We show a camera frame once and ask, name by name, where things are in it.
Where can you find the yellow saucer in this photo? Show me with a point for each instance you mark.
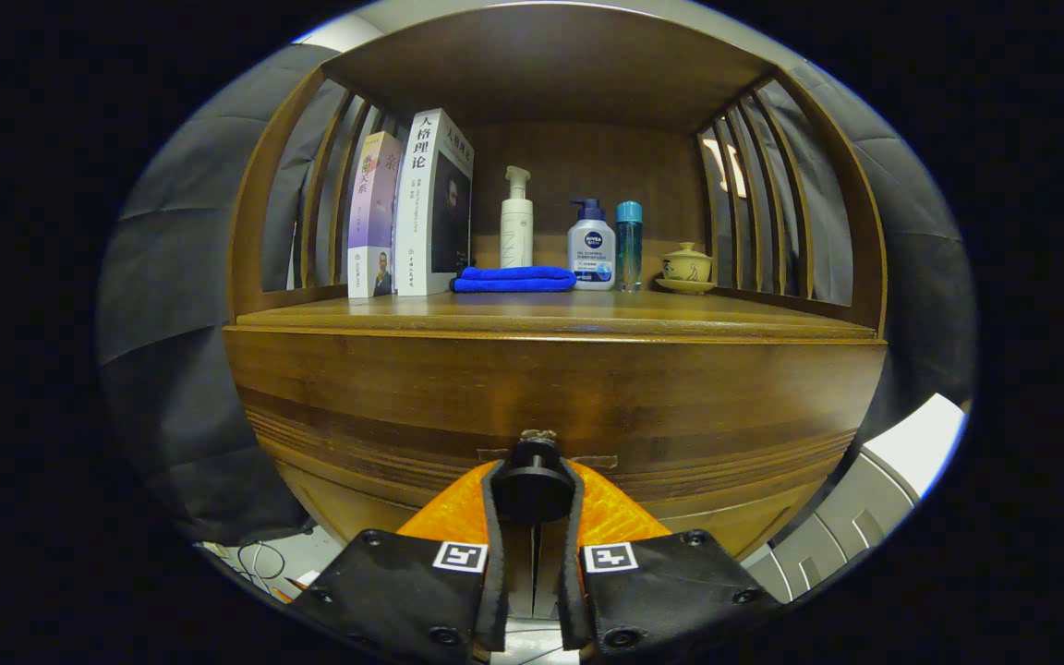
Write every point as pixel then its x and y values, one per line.
pixel 685 286

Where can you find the teal bottle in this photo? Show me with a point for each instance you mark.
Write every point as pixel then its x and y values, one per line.
pixel 629 249

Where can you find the white bottle with blue cap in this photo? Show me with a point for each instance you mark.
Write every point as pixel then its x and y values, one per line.
pixel 591 249

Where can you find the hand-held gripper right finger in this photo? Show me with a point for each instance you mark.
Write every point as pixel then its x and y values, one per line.
pixel 661 591

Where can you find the brown wooden cabinet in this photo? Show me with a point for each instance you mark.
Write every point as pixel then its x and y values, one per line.
pixel 550 74

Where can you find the wooden drawer with black knob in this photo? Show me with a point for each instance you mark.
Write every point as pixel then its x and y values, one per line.
pixel 541 388

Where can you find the purple book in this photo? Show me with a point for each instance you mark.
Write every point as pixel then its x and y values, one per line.
pixel 370 231

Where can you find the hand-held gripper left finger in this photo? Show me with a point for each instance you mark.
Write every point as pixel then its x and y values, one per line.
pixel 403 591

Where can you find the white pump bottle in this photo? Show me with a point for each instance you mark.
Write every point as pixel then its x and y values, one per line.
pixel 516 231

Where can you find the blue folded cloth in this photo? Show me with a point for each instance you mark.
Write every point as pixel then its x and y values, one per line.
pixel 513 280

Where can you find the large white book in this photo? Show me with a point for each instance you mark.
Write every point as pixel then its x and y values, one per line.
pixel 421 212

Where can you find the yellow lidded teacup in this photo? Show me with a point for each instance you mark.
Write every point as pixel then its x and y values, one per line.
pixel 687 265

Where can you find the wooden countertop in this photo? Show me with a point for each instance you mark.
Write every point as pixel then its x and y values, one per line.
pixel 587 314

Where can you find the wooden cabinet door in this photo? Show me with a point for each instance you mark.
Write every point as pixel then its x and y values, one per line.
pixel 726 517
pixel 356 508

